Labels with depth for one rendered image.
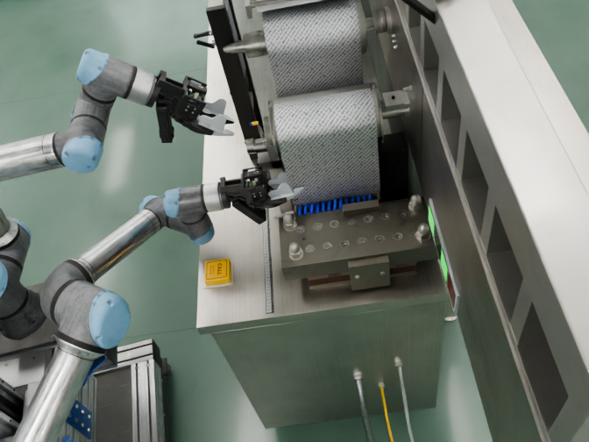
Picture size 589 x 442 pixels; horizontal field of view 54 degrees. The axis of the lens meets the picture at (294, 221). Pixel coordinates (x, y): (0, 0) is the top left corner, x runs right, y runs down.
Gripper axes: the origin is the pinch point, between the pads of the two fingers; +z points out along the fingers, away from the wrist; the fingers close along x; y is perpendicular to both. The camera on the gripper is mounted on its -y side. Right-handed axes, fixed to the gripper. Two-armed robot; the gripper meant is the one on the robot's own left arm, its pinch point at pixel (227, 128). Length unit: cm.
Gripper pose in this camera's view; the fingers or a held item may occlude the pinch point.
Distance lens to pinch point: 141.5
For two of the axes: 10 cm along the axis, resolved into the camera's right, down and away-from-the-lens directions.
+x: -0.7, -7.7, 6.3
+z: 8.5, 2.8, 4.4
